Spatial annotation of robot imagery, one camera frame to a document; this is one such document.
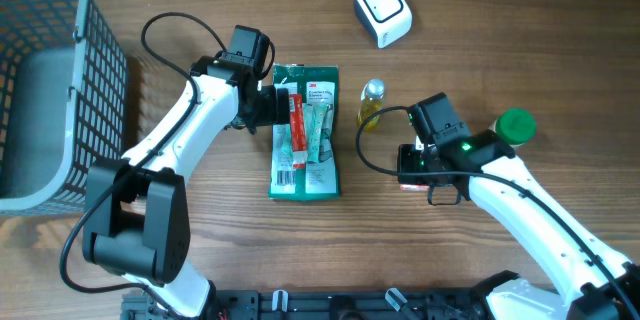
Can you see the white barcode scanner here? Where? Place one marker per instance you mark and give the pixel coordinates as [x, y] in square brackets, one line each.
[386, 21]

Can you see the grey plastic mesh basket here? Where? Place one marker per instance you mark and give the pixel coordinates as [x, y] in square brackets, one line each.
[64, 83]

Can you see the yellow liquid clear bottle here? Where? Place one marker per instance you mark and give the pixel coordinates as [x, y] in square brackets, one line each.
[372, 99]

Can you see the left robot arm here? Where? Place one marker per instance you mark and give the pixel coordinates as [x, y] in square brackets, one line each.
[136, 222]

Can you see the orange Kleenex tissue pack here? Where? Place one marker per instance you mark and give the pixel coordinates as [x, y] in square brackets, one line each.
[414, 187]

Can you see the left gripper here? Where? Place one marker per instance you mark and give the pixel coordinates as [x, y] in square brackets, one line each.
[265, 111]

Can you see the pale green wipes packet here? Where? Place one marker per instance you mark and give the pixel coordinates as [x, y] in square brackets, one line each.
[318, 121]

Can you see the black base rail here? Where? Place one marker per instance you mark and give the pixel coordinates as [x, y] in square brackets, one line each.
[446, 304]

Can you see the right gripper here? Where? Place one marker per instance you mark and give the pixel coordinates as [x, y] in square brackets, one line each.
[406, 154]

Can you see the red sachet packet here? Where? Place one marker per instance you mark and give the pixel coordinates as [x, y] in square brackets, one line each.
[297, 129]

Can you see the green 3M gloves package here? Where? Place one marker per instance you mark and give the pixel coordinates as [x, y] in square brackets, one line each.
[316, 84]

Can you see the green lid white jar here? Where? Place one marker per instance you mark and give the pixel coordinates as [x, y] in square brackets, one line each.
[516, 126]

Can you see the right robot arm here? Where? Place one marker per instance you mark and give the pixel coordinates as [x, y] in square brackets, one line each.
[591, 279]

